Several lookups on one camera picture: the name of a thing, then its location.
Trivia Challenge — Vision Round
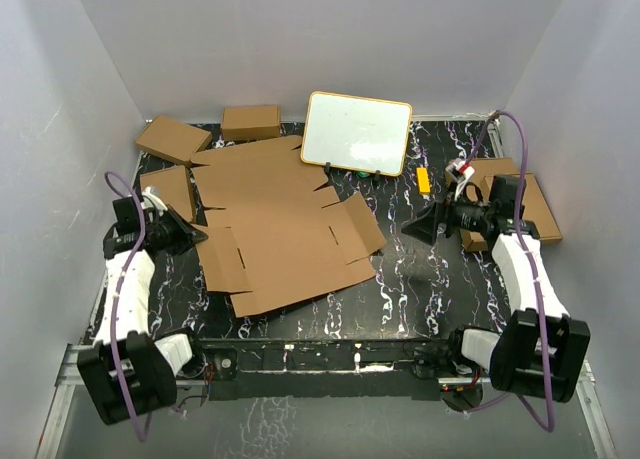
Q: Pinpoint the yellow block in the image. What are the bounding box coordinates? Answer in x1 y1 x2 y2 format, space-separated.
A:
416 167 431 195

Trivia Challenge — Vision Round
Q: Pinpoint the black base bar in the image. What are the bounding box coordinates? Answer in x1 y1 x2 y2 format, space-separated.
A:
195 338 489 405

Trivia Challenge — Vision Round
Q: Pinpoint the large cardboard box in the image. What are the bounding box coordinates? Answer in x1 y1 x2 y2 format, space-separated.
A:
192 135 386 317
444 158 525 252

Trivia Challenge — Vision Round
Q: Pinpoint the folded cardboard box back left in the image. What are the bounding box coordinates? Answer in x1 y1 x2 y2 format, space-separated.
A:
135 115 212 167

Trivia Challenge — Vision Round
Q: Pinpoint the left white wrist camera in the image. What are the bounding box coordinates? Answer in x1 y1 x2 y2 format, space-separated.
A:
141 186 167 214

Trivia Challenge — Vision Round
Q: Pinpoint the white board with yellow frame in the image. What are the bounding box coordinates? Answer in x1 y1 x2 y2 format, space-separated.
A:
300 91 413 177

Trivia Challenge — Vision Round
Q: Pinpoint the small folded cardboard box right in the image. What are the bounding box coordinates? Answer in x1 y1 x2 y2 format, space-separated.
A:
480 172 564 246

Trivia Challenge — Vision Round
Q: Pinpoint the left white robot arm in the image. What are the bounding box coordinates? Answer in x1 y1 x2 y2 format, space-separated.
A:
77 187 208 425

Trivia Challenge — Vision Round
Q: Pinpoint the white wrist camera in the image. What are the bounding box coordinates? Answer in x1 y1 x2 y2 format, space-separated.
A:
141 186 167 214
445 158 475 199

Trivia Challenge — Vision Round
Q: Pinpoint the folded cardboard box back centre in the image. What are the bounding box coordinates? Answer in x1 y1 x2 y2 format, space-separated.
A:
221 105 281 141

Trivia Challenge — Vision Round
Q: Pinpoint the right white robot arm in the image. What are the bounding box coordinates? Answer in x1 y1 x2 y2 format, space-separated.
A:
402 175 591 403

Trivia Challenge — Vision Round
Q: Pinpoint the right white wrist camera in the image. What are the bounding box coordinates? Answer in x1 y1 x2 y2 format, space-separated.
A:
445 158 475 199

